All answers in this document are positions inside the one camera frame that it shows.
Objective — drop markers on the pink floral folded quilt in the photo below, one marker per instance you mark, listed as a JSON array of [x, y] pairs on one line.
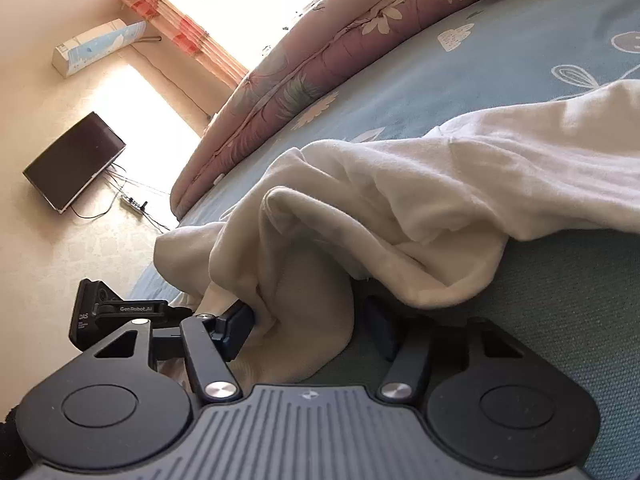
[[310, 75]]

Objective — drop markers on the bright window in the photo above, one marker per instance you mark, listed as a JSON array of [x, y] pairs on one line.
[[260, 0]]

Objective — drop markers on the pink striped curtain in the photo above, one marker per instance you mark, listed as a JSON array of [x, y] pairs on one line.
[[175, 25]]

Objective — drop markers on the white wall air conditioner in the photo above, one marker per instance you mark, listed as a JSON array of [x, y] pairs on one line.
[[95, 47]]

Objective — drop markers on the white power strip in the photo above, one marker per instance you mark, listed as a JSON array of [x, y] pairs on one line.
[[132, 203]]

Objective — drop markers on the air conditioner pipe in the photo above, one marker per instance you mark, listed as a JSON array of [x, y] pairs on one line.
[[150, 40]]

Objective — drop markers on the white printed shirt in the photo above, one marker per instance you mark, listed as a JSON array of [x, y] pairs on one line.
[[400, 185]]

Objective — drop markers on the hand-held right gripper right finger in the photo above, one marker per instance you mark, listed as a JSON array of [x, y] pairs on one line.
[[382, 332]]

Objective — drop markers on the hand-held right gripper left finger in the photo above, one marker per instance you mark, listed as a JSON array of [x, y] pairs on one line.
[[240, 331]]

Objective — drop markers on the black flat screen television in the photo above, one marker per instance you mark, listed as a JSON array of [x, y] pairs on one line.
[[70, 165]]

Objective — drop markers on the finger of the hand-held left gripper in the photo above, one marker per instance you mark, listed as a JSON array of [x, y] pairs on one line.
[[180, 311]]

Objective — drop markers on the bed with blue floral sheet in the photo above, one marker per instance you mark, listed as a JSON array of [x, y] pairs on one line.
[[550, 285]]

